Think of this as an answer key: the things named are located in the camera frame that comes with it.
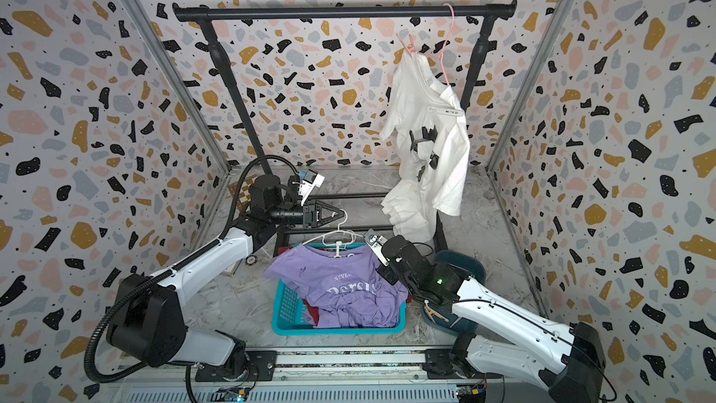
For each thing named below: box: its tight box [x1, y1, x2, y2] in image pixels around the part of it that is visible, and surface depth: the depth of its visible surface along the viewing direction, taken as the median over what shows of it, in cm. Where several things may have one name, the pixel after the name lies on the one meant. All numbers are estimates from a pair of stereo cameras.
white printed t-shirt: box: [379, 51, 472, 244], surface depth 78 cm
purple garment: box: [263, 244, 409, 329], surface depth 78 cm
